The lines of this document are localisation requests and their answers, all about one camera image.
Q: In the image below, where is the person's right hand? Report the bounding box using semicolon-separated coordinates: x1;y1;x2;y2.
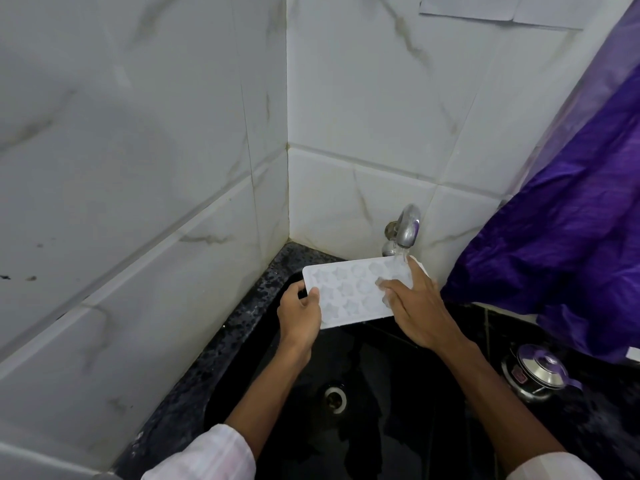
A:
375;255;469;353

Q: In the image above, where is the person's left hand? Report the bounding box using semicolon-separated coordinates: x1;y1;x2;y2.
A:
276;280;323;365

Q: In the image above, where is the white ice tray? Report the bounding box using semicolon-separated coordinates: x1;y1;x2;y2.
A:
301;255;426;331

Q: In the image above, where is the person's right forearm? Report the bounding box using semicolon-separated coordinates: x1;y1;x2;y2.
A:
439;337;566;475

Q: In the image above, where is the person's left forearm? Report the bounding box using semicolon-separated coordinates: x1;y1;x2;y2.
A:
223;344;313;461

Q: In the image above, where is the steel tap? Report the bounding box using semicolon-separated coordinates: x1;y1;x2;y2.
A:
382;203;422;258

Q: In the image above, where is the black sink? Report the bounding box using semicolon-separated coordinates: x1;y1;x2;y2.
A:
203;269;496;480

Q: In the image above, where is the steel pot with purple lid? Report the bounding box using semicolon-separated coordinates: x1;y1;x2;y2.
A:
501;343;583;401

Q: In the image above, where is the white shirt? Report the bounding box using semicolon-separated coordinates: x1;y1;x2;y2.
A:
141;423;603;480

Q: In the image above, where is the purple curtain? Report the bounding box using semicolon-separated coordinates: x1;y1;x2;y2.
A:
439;0;640;365

